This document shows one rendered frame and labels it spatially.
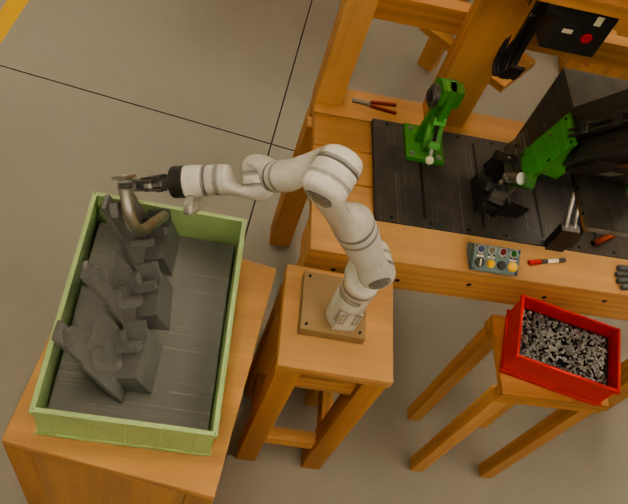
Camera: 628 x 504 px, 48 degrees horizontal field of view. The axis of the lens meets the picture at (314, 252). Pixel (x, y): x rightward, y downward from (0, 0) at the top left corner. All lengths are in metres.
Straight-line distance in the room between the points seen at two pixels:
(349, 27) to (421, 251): 0.70
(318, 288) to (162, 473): 0.63
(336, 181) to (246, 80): 2.45
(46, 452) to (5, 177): 1.65
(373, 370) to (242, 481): 0.88
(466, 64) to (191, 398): 1.32
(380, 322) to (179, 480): 0.69
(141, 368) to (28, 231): 1.42
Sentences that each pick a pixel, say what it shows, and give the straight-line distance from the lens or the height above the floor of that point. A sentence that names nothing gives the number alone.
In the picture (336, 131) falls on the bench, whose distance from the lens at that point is 2.36.
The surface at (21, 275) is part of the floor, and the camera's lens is 2.98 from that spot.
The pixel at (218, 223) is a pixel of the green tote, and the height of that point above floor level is 0.93.
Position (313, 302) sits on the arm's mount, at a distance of 1.96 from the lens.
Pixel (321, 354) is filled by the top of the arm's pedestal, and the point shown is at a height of 0.85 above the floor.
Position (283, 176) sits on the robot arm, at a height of 1.43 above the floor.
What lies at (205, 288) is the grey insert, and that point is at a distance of 1.97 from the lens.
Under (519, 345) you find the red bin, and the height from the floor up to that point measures 0.92.
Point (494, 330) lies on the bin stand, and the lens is 2.23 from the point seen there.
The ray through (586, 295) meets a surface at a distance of 2.37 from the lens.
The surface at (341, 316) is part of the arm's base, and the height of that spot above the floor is 0.97.
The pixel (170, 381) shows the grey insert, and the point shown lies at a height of 0.85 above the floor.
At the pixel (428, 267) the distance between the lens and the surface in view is 2.12.
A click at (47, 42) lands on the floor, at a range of 3.80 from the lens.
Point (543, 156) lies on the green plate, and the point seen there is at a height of 1.16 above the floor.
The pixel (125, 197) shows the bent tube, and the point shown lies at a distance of 1.72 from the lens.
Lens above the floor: 2.55
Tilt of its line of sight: 55 degrees down
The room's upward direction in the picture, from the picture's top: 23 degrees clockwise
